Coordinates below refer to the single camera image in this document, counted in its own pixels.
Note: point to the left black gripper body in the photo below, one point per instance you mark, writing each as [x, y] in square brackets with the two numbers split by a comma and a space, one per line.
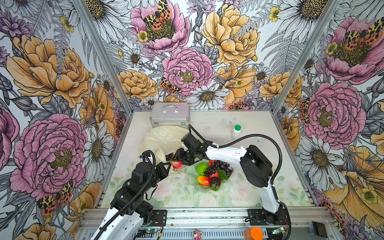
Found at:
[159, 173]

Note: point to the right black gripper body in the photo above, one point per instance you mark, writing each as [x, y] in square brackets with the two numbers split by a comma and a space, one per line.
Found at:
[187, 156]

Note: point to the red pink apple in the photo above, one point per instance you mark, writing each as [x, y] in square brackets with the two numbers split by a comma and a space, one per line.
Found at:
[176, 165]

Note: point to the translucent cream plastic bag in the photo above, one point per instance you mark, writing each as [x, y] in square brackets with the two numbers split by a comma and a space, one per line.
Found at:
[163, 140]

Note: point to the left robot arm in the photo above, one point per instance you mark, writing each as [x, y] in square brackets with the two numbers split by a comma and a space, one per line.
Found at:
[128, 210]

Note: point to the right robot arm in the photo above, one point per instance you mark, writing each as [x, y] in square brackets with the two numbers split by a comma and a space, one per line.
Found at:
[257, 168]

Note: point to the green bumpy fruit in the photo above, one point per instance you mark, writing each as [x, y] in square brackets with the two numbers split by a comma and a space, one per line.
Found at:
[202, 168]

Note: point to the red strawberry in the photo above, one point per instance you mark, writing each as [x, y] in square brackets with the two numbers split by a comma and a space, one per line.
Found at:
[211, 162]

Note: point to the purple grape bunch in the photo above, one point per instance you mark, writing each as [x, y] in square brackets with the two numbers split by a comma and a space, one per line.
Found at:
[218, 168]

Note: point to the light green plate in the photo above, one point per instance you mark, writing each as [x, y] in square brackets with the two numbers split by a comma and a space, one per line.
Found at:
[193, 177]

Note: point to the yellow orange mango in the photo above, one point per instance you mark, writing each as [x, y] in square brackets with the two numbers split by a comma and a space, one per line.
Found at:
[204, 181]

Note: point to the silver metal case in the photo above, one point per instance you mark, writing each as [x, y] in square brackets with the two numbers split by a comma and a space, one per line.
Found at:
[170, 114]

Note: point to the white bottle green cap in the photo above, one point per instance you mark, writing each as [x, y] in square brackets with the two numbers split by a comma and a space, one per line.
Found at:
[236, 132]

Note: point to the red white small object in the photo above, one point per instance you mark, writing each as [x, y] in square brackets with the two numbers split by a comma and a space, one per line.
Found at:
[198, 235]

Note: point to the orange round cap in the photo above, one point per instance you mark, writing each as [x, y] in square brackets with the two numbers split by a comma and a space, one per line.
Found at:
[253, 233]

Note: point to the green circuit board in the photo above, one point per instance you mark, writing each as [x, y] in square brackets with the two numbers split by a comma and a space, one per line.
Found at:
[280, 230]

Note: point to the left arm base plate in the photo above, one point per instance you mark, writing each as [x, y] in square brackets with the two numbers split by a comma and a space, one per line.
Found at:
[156, 218]

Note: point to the aluminium front rail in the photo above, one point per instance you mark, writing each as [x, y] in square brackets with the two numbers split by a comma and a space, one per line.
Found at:
[229, 224]

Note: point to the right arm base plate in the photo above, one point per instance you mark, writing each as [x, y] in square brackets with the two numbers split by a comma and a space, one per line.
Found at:
[261, 217]

